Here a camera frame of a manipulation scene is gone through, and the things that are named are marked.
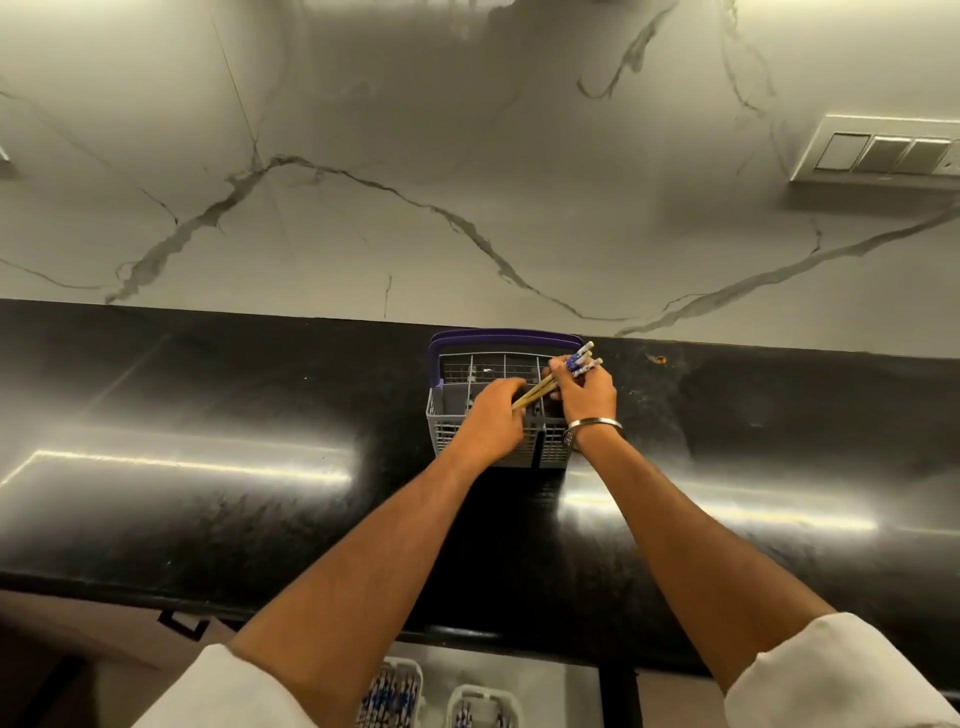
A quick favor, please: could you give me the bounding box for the white right sleeve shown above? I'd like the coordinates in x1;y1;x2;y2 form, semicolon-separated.
723;612;960;728

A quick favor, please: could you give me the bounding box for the person's left hand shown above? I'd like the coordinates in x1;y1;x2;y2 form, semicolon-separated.
442;377;528;473

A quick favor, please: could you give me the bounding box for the white sleeve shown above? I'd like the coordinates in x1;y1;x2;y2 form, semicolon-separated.
130;643;320;728
723;612;960;728

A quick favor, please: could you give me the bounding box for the person's right hand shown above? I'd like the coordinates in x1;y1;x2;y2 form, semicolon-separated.
547;356;618;427

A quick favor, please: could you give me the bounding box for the white left sleeve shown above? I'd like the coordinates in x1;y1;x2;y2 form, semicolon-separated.
130;643;320;728

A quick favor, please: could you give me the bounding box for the person's right forearm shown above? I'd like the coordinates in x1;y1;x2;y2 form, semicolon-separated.
576;426;838;695

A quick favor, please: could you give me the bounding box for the white wall switch panel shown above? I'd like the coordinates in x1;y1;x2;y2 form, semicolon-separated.
789;113;960;190

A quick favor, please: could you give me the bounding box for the silver bracelet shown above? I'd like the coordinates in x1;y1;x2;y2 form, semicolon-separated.
561;417;626;452

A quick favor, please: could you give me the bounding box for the large white plastic cutlery holder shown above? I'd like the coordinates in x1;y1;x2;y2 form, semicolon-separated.
358;657;426;728

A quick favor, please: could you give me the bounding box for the black cabinet handle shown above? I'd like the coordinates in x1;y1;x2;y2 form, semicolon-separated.
156;608;213;643

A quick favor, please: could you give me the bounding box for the person's left forearm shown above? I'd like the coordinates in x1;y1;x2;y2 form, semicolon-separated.
225;448;492;728

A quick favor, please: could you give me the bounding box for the bunch of blue patterned chopsticks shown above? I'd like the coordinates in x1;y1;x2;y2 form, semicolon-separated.
363;669;415;728
454;700;513;728

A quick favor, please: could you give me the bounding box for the grey cutlery basket purple handle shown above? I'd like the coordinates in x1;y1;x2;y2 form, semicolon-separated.
425;328;587;471

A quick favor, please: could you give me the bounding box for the small white plastic cutlery holder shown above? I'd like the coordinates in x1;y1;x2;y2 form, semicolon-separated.
446;684;522;728

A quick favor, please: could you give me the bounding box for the wooden chopstick blue patterned end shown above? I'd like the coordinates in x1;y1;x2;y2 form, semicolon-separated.
517;341;596;402
512;357;604;412
513;350;594;410

